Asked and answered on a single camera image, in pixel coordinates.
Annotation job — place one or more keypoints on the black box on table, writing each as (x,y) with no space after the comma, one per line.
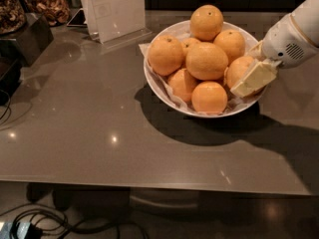
(29,42)

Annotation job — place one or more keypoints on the white ceramic bowl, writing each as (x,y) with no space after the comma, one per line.
(159,83)

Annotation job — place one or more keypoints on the small hidden back orange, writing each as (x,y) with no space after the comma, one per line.
(188,43)

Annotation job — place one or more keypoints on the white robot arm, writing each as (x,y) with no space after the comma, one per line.
(293,40)

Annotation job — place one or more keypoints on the black device at left edge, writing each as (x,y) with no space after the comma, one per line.
(10,72)

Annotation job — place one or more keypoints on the glass jar of dried slices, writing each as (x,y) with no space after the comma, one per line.
(57,12)

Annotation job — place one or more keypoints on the power adapter on floor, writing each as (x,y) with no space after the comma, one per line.
(20,230)

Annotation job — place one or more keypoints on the clear acrylic sign holder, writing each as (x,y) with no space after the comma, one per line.
(115,22)

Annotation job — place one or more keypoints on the glass jar of dark snacks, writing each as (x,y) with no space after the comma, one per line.
(12,16)

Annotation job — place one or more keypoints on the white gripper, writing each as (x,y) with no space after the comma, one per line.
(286,43)

